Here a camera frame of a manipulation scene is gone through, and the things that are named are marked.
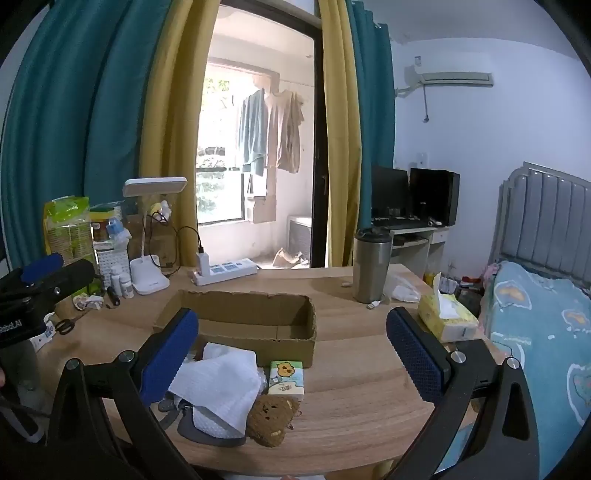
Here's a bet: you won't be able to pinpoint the narrow teal curtain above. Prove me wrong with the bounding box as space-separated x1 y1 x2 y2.
348 0 397 232

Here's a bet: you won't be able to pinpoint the blue hanging garment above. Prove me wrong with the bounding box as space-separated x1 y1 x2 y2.
238 89 269 177

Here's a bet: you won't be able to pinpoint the white power strip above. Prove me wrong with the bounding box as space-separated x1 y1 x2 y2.
191 258 258 287

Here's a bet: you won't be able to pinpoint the white desk lamp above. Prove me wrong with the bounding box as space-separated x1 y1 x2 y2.
122 176 188 296

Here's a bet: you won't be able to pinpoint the white waffle towel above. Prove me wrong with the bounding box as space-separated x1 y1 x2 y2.
168 342 264 438

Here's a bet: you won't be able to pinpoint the grey bed headboard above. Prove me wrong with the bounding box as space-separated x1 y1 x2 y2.
489 161 591 292

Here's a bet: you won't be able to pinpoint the blue white packet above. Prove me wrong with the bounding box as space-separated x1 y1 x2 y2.
108 219 133 243

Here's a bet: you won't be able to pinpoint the cartoon pocket tissue pack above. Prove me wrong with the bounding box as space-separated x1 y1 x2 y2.
267 360 306 403

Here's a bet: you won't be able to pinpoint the black charger cable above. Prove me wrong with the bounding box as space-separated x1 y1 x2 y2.
164 225 205 278

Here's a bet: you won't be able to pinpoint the white plastic bag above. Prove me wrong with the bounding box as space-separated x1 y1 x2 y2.
383 272 423 303

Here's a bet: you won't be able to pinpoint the white appliance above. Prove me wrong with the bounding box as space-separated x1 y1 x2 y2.
287 216 314 267

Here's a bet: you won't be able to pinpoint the yellow tissue pack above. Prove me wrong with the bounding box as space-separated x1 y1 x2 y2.
418 272 480 343

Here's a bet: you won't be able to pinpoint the wide yellow curtain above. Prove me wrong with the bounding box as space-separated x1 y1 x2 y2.
139 0 221 268

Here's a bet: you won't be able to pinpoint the narrow yellow curtain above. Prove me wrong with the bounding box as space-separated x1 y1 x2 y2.
318 0 362 268

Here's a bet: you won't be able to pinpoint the wide teal curtain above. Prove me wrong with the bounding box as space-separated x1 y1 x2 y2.
0 0 174 268

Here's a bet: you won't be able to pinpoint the jar with yellow lid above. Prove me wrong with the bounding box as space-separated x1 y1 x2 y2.
90 205 125 243

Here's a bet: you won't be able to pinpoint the pale hanging shirt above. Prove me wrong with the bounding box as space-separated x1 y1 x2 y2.
265 90 284 169

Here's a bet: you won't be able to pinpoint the crumpled paper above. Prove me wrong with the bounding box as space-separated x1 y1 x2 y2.
73 293 106 311

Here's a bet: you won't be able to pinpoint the cardboard panel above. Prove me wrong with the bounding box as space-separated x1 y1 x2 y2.
245 175 278 225

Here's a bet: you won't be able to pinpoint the white air conditioner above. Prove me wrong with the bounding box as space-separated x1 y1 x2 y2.
405 60 495 91

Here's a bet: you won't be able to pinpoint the green snack packet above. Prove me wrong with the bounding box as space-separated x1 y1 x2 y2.
43 196 95 268

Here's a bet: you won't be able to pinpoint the steel tumbler with black lid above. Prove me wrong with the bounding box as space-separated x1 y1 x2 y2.
353 227 394 304

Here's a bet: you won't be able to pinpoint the black scissors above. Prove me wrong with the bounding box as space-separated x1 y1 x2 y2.
46 316 77 335

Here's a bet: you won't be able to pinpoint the cardboard box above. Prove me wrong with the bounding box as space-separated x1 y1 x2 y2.
152 290 318 370

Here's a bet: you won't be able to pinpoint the cardboard scraps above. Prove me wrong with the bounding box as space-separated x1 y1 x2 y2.
272 248 310 268

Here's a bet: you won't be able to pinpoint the dark door frame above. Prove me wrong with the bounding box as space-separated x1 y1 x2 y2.
310 23 331 268

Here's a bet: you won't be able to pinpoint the blue printed blanket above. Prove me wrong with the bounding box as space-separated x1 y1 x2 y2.
480 261 591 477

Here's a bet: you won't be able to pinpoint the brown cardboard carton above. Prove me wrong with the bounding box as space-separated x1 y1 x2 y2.
124 215 180 268

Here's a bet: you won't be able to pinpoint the grey sock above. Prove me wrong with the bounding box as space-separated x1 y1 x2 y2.
158 396 247 448

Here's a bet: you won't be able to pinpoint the brown bear plush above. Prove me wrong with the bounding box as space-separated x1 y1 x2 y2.
245 394 301 448

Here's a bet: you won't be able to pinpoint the white computer desk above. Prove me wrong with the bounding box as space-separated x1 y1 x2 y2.
369 223 448 278

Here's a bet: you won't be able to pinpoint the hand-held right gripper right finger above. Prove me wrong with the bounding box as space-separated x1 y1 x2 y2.
385 307 555 480

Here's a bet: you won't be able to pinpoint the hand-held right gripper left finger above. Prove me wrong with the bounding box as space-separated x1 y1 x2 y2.
46 307 200 480

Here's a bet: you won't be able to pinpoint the black monitor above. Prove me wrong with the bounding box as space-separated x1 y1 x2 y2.
409 168 461 227
372 166 410 220

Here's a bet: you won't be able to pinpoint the person's dark striped clothing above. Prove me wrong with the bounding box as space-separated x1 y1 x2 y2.
0 392 47 446

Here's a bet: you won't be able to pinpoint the yellow white toy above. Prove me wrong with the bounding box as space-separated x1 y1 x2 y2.
148 199 171 225

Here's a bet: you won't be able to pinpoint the white plastic basket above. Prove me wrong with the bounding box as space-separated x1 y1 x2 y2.
95 240 132 289

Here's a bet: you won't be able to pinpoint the beige hanging shirt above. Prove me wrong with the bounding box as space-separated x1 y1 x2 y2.
277 90 306 174

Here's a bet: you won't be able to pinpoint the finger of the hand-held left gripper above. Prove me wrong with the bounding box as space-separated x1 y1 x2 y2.
19 252 65 284
28 258 100 320

